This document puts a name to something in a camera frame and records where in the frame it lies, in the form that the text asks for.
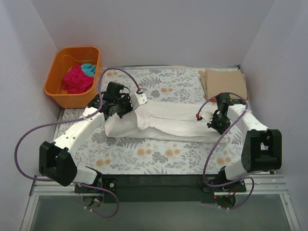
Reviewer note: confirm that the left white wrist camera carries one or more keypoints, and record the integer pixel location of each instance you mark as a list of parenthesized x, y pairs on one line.
[(138, 100)]

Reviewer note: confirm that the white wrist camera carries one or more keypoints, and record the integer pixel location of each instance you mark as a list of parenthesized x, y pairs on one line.
[(138, 100), (204, 116)]

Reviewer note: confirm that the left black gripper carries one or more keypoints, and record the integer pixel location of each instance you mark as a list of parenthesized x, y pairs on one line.
[(127, 106)]

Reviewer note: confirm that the crumpled magenta shirt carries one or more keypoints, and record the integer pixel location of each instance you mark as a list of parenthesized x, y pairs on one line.
[(76, 81)]

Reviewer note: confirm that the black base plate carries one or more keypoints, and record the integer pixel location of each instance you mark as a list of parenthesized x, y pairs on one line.
[(163, 188)]

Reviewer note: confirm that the white t shirt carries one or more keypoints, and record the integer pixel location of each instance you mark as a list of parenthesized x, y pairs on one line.
[(163, 121)]

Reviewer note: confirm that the folded beige shirt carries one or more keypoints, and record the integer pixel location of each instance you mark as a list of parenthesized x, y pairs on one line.
[(215, 82)]

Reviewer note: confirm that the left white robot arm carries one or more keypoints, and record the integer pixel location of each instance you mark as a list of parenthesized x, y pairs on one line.
[(56, 158)]

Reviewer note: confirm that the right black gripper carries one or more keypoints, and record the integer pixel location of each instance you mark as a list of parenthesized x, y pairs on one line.
[(212, 120)]

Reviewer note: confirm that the orange plastic basket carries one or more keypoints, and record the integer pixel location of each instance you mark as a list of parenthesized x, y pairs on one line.
[(63, 62)]

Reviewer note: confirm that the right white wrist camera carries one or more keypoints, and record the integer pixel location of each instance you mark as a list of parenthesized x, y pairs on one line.
[(204, 116)]

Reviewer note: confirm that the floral patterned table mat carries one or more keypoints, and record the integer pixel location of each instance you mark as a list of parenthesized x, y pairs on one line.
[(148, 156)]

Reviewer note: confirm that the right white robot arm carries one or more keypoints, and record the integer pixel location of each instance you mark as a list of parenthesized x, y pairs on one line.
[(262, 148)]

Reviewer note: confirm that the crumpled teal shirt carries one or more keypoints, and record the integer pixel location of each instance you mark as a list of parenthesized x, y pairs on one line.
[(88, 69)]

